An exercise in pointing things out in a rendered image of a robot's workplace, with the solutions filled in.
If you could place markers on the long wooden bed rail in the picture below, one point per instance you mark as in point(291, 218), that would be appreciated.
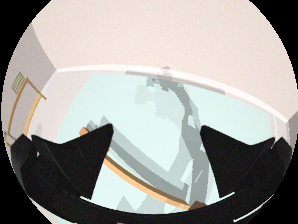
point(141, 185)

